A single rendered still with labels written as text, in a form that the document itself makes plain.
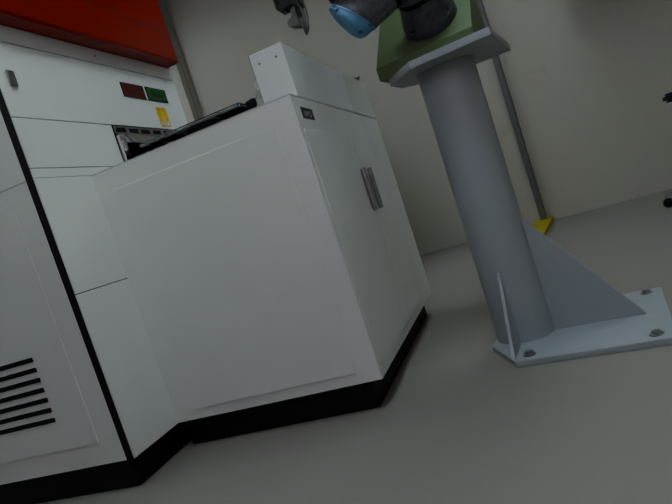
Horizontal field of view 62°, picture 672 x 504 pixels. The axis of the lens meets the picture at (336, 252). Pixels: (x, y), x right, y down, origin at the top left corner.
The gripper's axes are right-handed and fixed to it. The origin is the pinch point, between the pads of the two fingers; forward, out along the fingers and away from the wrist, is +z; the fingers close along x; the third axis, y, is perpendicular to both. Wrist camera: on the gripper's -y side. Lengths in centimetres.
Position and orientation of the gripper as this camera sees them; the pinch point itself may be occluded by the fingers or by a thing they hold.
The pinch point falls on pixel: (307, 29)
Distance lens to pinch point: 197.0
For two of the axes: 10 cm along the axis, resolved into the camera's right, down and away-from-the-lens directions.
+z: 3.1, 9.5, 0.6
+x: -2.9, 1.6, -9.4
